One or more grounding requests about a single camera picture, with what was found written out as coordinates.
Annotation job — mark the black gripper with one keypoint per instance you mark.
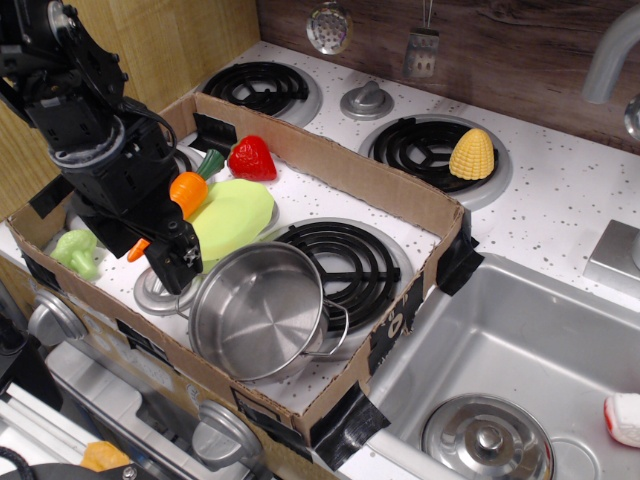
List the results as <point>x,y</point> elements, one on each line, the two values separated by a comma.
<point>122,193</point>

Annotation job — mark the orange toy carrot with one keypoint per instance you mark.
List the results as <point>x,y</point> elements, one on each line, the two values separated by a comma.
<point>190,189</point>

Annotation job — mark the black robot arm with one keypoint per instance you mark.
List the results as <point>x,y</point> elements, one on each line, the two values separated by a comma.
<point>58,80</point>

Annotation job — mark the light green plastic plate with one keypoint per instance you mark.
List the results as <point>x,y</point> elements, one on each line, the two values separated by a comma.
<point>232,215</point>

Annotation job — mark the inner silver stove knob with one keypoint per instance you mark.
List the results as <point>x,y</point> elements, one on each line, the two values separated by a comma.
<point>152,297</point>

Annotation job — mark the silver stove knob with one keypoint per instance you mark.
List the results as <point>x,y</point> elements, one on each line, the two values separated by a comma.
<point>367,103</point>
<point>152,297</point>

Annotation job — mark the stainless steel pot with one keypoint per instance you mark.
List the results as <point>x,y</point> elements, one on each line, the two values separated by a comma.
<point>261,315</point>

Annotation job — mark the green toy broccoli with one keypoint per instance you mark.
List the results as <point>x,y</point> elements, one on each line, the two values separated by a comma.
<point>75,250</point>

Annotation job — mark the red toy strawberry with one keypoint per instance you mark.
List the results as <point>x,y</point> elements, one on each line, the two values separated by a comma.
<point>250,159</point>

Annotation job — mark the front left silver knob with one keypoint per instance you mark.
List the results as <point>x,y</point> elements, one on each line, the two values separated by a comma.
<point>53,322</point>

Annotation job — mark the front right black burner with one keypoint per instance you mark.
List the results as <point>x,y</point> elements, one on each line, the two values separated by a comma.
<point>362,270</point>

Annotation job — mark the front right silver knob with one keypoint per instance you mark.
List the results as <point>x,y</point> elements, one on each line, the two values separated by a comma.
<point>222,439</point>

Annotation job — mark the back left black burner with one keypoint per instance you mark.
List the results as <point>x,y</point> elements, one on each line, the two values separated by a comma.
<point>282,91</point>

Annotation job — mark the orange yellow toy piece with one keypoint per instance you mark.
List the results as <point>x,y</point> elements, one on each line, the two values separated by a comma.
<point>101,456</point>

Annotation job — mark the brown cardboard fence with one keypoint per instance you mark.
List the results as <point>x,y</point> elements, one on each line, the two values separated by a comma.
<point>339,419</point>

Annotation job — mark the back silver stove knob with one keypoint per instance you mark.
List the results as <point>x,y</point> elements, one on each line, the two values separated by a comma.
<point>367,103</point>

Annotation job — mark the back right black burner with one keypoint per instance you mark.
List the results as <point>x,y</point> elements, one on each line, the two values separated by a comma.
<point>421,145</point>

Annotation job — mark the silver slotted ladle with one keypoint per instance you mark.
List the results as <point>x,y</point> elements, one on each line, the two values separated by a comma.
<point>329,28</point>

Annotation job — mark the yellow toy corn cob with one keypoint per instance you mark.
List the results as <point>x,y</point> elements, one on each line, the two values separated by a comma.
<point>473,156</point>

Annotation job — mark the silver slotted spatula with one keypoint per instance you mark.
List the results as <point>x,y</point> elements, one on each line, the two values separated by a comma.
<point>422,48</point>

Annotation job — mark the silver pot lid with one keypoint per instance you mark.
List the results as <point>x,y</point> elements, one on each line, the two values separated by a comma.
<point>480,436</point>

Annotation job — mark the grey toy sink basin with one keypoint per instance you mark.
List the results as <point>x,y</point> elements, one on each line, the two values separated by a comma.
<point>510,332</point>

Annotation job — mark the white and red toy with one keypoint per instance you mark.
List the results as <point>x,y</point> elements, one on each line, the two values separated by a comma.
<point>621,412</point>

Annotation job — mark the grey toy faucet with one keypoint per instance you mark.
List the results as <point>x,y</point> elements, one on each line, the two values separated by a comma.
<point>606,65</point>

